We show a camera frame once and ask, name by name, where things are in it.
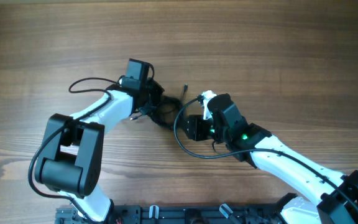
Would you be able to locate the black USB-A cable blue plug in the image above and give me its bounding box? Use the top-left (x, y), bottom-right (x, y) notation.
top-left (147, 84), bottom-right (188, 131)

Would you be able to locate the black right camera cable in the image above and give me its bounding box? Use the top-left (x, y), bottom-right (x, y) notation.
top-left (173, 95), bottom-right (358, 224)

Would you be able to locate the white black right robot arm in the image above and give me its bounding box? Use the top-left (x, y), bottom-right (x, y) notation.
top-left (181, 91), bottom-right (358, 223)

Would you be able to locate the black aluminium base frame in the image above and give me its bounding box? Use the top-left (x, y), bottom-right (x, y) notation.
top-left (54, 203), bottom-right (291, 224)

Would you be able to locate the black camera cable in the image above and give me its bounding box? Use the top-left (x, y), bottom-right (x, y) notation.
top-left (27, 63), bottom-right (157, 222)
top-left (173, 95), bottom-right (358, 224)

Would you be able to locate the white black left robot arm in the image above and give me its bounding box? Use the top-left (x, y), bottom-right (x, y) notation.
top-left (27, 77), bottom-right (164, 223)

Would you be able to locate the black left camera cable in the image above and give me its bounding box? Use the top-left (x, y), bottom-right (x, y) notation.
top-left (27, 63), bottom-right (157, 222)

